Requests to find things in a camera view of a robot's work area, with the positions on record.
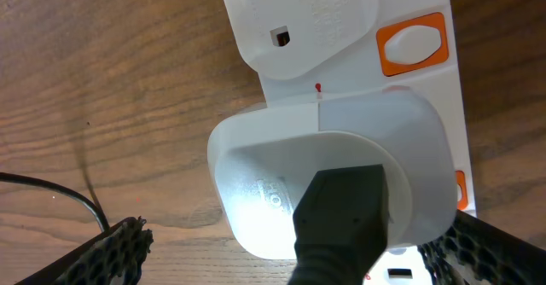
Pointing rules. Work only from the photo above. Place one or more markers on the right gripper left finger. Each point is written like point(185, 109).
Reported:
point(115, 256)

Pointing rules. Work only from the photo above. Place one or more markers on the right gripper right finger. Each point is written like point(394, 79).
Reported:
point(474, 252)

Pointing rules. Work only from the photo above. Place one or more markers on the white USB charger adapter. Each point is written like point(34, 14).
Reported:
point(263, 160)

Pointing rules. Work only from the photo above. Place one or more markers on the white power strip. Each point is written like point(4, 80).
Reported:
point(312, 50)

